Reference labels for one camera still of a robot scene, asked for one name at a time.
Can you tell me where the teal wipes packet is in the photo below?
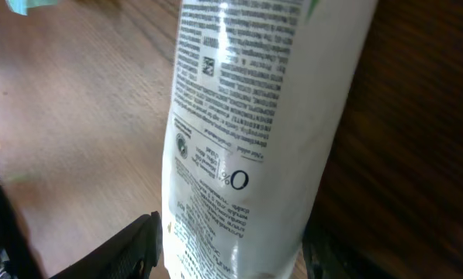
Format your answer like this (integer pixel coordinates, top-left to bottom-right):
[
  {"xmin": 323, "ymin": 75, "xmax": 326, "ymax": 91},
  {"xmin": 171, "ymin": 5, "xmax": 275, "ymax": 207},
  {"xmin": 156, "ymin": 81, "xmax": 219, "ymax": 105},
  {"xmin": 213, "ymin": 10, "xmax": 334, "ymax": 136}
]
[{"xmin": 6, "ymin": 0, "xmax": 58, "ymax": 16}]

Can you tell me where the white tube with tan cap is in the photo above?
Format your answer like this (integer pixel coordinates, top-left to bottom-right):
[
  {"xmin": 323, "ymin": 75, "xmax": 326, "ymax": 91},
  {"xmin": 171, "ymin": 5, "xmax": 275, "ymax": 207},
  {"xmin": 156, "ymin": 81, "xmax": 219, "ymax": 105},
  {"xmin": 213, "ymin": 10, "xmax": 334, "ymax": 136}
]
[{"xmin": 162, "ymin": 0, "xmax": 377, "ymax": 278}]

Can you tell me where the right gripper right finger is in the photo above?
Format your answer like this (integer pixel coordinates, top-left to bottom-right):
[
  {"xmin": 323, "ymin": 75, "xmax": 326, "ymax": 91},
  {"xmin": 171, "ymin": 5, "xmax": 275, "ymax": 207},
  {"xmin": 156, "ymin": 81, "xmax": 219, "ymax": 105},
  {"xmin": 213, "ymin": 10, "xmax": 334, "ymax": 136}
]
[{"xmin": 302, "ymin": 216, "xmax": 393, "ymax": 279}]

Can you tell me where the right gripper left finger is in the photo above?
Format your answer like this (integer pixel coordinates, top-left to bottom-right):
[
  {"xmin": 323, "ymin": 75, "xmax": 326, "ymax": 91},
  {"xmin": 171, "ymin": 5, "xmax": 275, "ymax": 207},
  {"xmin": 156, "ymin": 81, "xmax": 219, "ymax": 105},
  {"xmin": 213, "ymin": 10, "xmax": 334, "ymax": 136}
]
[{"xmin": 53, "ymin": 212, "xmax": 163, "ymax": 279}]

